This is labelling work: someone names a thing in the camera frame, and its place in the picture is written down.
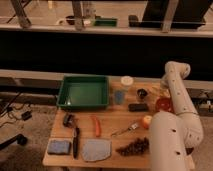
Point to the blue translucent plastic cup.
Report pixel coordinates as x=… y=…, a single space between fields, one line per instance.
x=119 y=96

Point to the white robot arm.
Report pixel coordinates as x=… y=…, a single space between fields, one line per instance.
x=171 y=134

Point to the grey blue cloth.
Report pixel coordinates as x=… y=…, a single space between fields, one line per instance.
x=96 y=150

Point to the black binder clip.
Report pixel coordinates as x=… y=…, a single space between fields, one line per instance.
x=141 y=94

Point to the orange apple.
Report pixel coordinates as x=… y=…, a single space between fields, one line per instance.
x=146 y=120

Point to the dark grape bunch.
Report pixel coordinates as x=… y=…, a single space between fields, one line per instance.
x=137 y=147

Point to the black rectangular block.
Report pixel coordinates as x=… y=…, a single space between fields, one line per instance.
x=137 y=107

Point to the green plastic tray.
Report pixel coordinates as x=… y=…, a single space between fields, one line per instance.
x=83 y=92

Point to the blue sponge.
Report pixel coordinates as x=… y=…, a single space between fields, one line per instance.
x=59 y=147

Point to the orange carrot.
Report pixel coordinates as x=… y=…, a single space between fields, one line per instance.
x=97 y=127

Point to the black brush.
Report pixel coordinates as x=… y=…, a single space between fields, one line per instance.
x=69 y=121

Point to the green box on shelf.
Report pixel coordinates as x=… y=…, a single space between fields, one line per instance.
x=111 y=22

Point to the dark red background bowl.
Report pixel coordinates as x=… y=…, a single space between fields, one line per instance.
x=70 y=20

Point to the red wooden bowl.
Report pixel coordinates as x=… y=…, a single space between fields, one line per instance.
x=164 y=104

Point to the wooden board table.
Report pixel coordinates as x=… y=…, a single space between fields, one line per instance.
x=112 y=119

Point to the silver fork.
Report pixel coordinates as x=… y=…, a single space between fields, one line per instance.
x=130 y=128

